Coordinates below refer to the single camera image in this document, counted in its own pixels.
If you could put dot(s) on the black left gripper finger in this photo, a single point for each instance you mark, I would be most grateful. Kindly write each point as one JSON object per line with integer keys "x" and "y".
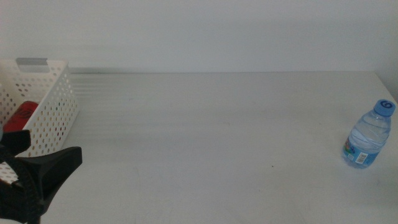
{"x": 56, "y": 161}
{"x": 14, "y": 143}

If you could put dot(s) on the red cola can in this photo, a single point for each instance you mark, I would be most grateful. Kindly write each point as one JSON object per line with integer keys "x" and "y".
{"x": 21, "y": 116}

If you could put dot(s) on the clear water bottle blue cap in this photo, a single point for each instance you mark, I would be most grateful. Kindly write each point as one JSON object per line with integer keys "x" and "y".
{"x": 368, "y": 133}

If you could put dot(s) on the white perforated plastic basket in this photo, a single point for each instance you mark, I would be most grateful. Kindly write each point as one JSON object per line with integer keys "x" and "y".
{"x": 59, "y": 64}

